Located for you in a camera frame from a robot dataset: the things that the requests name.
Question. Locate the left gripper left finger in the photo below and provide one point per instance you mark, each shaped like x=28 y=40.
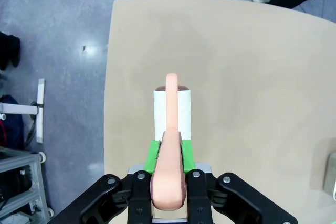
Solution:
x=115 y=203

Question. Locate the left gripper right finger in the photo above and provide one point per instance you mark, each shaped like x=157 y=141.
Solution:
x=231 y=203

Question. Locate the black shoes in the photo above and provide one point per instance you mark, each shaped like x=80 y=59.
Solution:
x=9 y=51

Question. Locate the aluminium frame rack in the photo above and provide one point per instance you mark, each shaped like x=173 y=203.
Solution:
x=23 y=187

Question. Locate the white table leg frame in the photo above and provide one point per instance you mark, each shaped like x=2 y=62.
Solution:
x=40 y=108

